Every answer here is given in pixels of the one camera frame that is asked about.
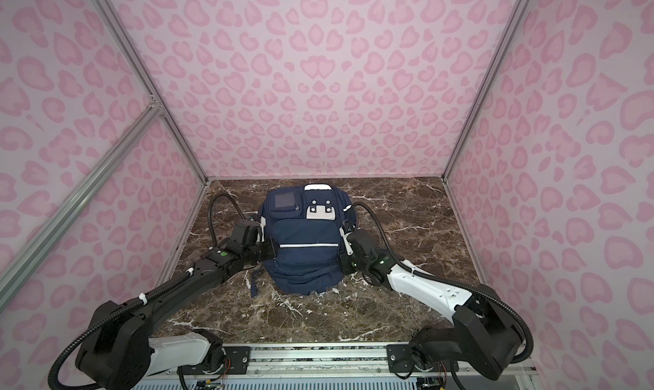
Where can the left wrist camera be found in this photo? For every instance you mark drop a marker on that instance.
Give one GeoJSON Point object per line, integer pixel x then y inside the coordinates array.
{"type": "Point", "coordinates": [262, 224]}

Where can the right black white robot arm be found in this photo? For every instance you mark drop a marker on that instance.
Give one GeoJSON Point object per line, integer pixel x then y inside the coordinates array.
{"type": "Point", "coordinates": [485, 331]}

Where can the navy blue student backpack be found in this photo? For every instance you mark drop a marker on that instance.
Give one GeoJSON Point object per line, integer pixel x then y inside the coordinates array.
{"type": "Point", "coordinates": [306, 223]}

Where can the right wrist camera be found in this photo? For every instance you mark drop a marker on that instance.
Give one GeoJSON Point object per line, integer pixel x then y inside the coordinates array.
{"type": "Point", "coordinates": [345, 231]}

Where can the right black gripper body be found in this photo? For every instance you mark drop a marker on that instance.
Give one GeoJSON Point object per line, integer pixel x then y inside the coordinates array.
{"type": "Point", "coordinates": [352, 264]}

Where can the aluminium diagonal frame bar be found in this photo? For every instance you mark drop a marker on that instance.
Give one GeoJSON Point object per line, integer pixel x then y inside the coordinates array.
{"type": "Point", "coordinates": [32, 254]}

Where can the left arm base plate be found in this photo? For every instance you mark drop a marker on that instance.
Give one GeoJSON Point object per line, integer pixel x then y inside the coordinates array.
{"type": "Point", "coordinates": [232, 360]}

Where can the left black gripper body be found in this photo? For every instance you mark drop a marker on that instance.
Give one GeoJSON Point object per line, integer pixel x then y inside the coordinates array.
{"type": "Point", "coordinates": [261, 251]}

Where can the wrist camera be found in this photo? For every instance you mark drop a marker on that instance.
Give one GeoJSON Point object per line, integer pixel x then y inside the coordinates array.
{"type": "Point", "coordinates": [262, 224]}
{"type": "Point", "coordinates": [345, 231]}

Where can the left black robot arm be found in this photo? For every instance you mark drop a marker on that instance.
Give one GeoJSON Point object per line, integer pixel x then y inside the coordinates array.
{"type": "Point", "coordinates": [115, 351]}

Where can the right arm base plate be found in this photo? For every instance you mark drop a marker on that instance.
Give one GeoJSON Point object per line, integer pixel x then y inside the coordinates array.
{"type": "Point", "coordinates": [403, 360]}

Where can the aluminium front rail frame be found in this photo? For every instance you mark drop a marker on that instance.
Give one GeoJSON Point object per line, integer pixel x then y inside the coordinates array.
{"type": "Point", "coordinates": [318, 365]}

